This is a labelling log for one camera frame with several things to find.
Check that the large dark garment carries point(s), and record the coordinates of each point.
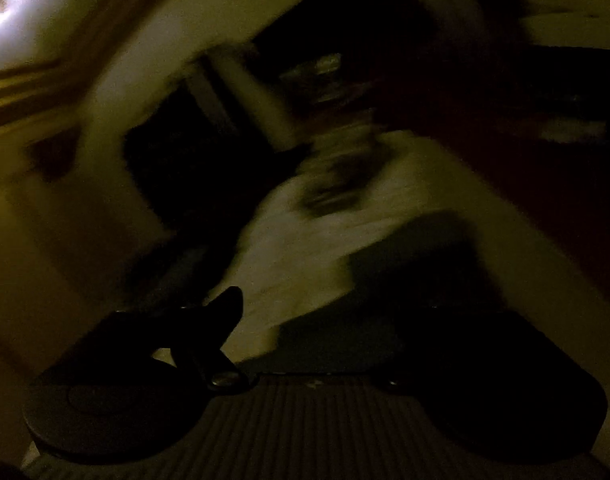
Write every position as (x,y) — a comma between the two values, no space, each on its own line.
(415,270)

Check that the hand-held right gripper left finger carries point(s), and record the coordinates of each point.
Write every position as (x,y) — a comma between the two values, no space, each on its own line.
(229,306)

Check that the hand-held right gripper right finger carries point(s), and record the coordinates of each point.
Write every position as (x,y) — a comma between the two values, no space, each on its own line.
(490,345)

